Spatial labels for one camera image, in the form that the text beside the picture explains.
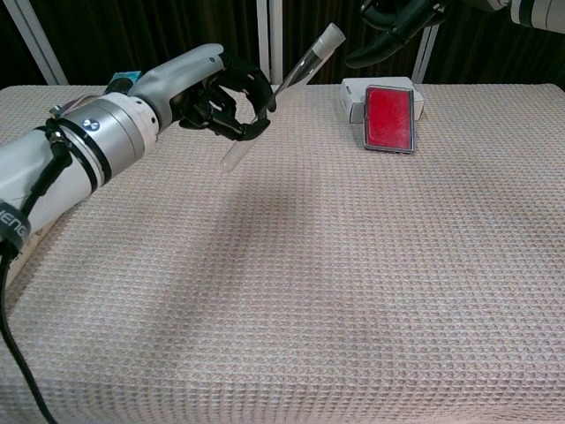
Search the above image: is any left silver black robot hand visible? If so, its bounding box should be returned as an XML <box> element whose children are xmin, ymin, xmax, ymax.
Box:
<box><xmin>131</xmin><ymin>42</ymin><xmax>278</xmax><ymax>143</ymax></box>

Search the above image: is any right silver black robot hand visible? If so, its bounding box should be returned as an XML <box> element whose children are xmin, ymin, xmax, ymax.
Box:
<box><xmin>344</xmin><ymin>0</ymin><xmax>443</xmax><ymax>70</ymax></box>

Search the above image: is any clear glass test tube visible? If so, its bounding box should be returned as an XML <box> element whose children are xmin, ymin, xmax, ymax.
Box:
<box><xmin>219</xmin><ymin>22</ymin><xmax>346</xmax><ymax>175</ymax></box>

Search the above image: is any teal small box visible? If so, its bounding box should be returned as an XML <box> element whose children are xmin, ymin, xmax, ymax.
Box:
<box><xmin>103</xmin><ymin>70</ymin><xmax>143</xmax><ymax>95</ymax></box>

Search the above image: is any dark pleated curtain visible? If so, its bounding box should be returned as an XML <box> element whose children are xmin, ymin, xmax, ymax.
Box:
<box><xmin>0</xmin><ymin>0</ymin><xmax>565</xmax><ymax>89</ymax></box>

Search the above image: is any white cardboard box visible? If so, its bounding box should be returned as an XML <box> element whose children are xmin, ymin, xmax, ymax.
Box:
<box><xmin>338</xmin><ymin>76</ymin><xmax>427</xmax><ymax>125</ymax></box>

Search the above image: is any red flat case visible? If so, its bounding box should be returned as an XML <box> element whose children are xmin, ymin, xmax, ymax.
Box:
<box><xmin>362</xmin><ymin>84</ymin><xmax>418</xmax><ymax>156</ymax></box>

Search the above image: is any beige waffle tablecloth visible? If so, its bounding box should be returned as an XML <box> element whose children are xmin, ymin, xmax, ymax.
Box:
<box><xmin>0</xmin><ymin>83</ymin><xmax>565</xmax><ymax>424</ymax></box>

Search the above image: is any slanted white frame pole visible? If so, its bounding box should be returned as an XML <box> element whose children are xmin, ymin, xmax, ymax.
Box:
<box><xmin>411</xmin><ymin>24</ymin><xmax>441</xmax><ymax>85</ymax></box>
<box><xmin>7</xmin><ymin>0</ymin><xmax>70</xmax><ymax>86</ymax></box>

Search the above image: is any upright white frame pole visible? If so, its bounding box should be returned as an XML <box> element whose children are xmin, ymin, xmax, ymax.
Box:
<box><xmin>269</xmin><ymin>0</ymin><xmax>284</xmax><ymax>85</ymax></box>
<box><xmin>255</xmin><ymin>0</ymin><xmax>271</xmax><ymax>85</ymax></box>

